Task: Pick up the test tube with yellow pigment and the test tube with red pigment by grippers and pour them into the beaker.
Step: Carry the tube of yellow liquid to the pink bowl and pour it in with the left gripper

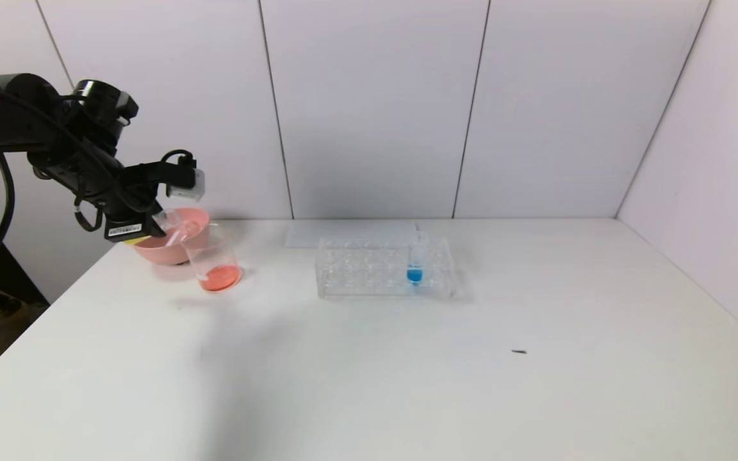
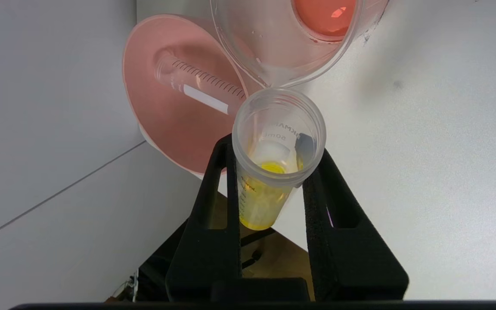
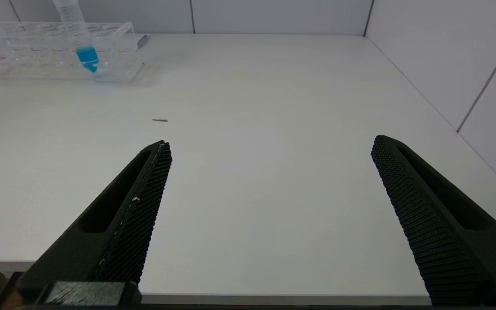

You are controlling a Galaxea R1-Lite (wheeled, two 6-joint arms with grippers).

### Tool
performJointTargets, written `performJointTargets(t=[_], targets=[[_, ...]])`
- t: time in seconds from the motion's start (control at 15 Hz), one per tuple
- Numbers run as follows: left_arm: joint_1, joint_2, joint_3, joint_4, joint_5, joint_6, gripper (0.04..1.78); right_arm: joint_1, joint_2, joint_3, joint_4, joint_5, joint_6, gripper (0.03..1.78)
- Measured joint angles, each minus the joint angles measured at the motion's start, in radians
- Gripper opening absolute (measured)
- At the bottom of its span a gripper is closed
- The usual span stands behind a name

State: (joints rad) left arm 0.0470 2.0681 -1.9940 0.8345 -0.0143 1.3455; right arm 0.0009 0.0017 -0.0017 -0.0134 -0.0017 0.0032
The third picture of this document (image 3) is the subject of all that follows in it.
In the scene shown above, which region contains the test tube with blue pigment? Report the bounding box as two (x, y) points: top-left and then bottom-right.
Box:
(52, 0), (100, 73)

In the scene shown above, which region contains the clear acrylic test tube rack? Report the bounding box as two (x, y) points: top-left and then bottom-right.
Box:
(0, 21), (149, 84)

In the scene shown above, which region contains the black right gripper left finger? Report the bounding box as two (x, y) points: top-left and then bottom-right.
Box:
(15, 139), (173, 302)

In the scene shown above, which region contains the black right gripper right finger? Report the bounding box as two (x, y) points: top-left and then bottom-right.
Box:
(370, 134), (496, 307)

